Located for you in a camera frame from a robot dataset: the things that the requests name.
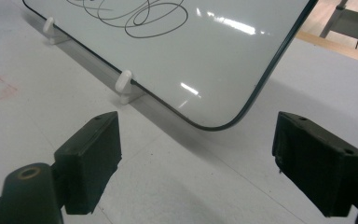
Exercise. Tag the grey metal table frame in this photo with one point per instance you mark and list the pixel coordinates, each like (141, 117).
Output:
(351, 21)

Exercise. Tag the white plastic whiteboard stand foot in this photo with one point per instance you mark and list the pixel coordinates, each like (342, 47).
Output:
(52, 31)
(125, 87)

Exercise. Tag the white whiteboard with scribbles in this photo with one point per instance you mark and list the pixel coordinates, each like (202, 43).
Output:
(180, 62)

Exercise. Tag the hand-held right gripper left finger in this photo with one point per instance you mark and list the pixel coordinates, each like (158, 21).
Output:
(88, 161)

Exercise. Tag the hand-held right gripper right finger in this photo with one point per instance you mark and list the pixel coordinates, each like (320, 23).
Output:
(318, 165)

